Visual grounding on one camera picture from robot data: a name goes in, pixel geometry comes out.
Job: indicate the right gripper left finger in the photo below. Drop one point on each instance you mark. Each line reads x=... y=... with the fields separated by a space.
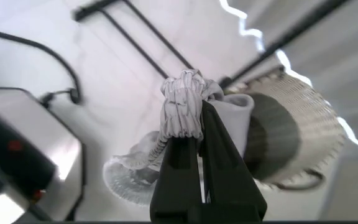
x=179 y=180

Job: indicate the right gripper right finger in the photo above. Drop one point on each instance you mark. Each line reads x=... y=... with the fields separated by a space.
x=225 y=180

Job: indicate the pale grey shorts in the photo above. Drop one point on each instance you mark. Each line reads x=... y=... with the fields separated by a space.
x=182 y=105

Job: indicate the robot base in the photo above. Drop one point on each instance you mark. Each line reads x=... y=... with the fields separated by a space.
x=57 y=146

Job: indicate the white laundry basket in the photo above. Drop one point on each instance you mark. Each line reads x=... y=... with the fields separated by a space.
x=306 y=102

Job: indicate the black clothes rack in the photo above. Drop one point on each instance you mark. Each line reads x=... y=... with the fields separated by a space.
x=82 y=14

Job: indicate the white curtain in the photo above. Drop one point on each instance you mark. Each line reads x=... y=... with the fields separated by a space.
x=337 y=62

